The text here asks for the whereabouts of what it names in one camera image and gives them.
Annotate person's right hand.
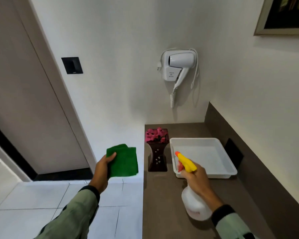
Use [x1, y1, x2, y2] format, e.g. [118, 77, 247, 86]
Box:
[180, 162, 212, 197]

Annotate person's left hand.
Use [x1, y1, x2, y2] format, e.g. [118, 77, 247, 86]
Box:
[89, 152, 117, 194]

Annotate green cleaning cloth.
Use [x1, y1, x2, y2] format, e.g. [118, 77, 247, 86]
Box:
[106, 144, 139, 178]

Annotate white spray bottle yellow nozzle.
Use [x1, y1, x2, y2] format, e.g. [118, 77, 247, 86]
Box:
[175, 151, 213, 221]

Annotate person's left forearm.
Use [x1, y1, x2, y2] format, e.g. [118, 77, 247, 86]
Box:
[33, 185, 100, 239]

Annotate person's right forearm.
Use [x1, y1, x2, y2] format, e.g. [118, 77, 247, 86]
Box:
[201, 185, 261, 239]

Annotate dark brown vase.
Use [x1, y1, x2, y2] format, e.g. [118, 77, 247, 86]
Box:
[146, 129, 170, 172]

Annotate pink flowers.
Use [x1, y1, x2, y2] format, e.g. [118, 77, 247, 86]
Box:
[145, 127, 169, 143]

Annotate white plastic tray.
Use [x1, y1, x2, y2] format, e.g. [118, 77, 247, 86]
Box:
[169, 137, 238, 179]

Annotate beige door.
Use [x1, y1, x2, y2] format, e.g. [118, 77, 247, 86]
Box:
[0, 0, 97, 175]

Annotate framed picture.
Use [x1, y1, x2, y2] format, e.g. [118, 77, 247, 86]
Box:
[254, 0, 299, 36]

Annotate white coiled dryer cord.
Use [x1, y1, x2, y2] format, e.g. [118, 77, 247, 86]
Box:
[170, 85, 178, 109]

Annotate black wall switch plate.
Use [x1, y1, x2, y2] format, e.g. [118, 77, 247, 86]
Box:
[61, 57, 84, 75]

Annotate white wall hair dryer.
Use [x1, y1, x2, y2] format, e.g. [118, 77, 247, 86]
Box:
[157, 48, 199, 90]

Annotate black wall socket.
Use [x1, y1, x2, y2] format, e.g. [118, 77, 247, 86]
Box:
[224, 138, 244, 169]

